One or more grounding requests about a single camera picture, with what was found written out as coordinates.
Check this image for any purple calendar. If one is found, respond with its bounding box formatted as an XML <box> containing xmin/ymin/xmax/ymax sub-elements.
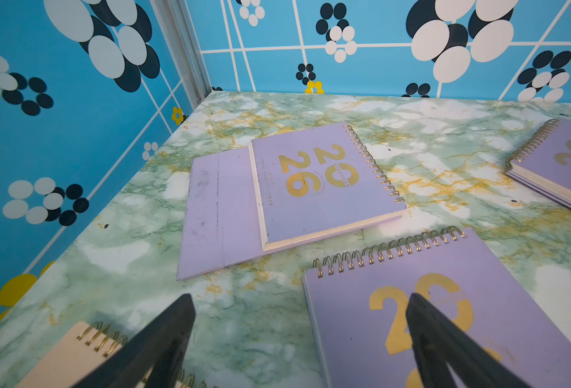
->
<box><xmin>302</xmin><ymin>225</ymin><xmax>571</xmax><ymax>388</ymax></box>
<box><xmin>506</xmin><ymin>117</ymin><xmax>571</xmax><ymax>209</ymax></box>
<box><xmin>177</xmin><ymin>123</ymin><xmax>407</xmax><ymax>280</ymax></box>

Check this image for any pink calendar left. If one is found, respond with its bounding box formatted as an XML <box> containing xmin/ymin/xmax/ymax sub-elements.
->
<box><xmin>13</xmin><ymin>321</ymin><xmax>209</xmax><ymax>388</ymax></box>

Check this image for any aluminium corner post left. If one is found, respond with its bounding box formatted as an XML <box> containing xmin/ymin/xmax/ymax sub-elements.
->
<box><xmin>151</xmin><ymin>0</ymin><xmax>212</xmax><ymax>108</ymax></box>

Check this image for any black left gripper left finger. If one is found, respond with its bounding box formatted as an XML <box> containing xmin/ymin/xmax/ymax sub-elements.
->
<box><xmin>75</xmin><ymin>294</ymin><xmax>196</xmax><ymax>387</ymax></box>

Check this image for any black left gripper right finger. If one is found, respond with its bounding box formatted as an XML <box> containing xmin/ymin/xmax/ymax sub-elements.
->
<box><xmin>406</xmin><ymin>293</ymin><xmax>528</xmax><ymax>387</ymax></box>

